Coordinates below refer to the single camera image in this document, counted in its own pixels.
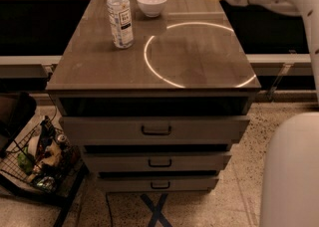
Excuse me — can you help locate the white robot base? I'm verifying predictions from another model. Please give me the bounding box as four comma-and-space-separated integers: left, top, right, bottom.
260, 113, 319, 227

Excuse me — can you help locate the white ceramic bowl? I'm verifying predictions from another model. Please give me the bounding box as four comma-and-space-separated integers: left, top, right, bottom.
137, 0, 167, 17

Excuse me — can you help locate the clear plastic water bottle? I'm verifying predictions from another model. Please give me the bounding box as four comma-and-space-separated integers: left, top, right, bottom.
107, 0, 134, 49

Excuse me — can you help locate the grey drawer cabinet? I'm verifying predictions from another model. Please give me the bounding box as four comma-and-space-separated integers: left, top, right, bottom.
47, 0, 260, 180

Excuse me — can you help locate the top grey drawer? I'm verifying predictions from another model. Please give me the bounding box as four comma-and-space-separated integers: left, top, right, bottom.
60, 115, 249, 145

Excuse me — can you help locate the grey drawer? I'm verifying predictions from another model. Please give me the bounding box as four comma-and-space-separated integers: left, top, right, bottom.
60, 115, 249, 145
97, 176, 218, 192
82, 152, 231, 172

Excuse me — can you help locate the middle grey drawer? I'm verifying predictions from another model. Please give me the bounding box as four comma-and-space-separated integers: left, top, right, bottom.
82, 152, 231, 172

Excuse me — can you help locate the soda can in basket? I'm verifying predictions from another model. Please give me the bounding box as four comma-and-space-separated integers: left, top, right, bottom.
56, 134, 68, 145

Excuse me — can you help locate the bottom grey drawer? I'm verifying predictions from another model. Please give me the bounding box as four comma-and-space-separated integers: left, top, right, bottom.
97, 176, 218, 192

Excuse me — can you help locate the blue tape cross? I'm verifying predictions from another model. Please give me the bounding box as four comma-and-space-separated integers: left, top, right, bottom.
141, 193, 172, 227

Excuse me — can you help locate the green item in basket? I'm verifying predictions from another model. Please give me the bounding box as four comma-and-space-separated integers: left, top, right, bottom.
17, 152, 34, 174

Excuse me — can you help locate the black wire basket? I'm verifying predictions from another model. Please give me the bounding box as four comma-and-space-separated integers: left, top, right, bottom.
1, 127, 79, 193

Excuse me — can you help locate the black cable on floor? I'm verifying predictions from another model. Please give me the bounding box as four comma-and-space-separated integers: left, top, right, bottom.
105, 192, 115, 227

